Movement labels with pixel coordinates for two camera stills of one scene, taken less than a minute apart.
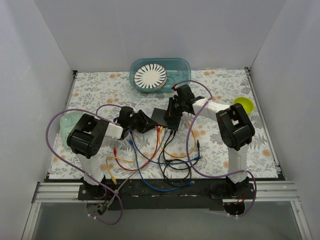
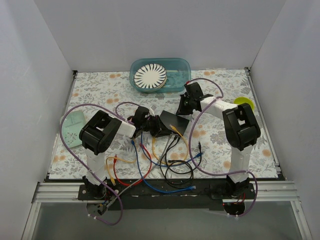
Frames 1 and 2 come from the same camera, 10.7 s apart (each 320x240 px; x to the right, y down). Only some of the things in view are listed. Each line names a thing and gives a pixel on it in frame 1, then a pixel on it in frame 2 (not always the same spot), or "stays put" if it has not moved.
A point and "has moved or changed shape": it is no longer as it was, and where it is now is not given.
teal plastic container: x=159 y=75 stays put
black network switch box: x=172 y=122 has moved or changed shape
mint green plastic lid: x=67 y=122 stays put
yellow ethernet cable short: x=113 y=177 stays put
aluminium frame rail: x=261 y=192 stays put
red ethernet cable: x=121 y=166 -> x=115 y=159
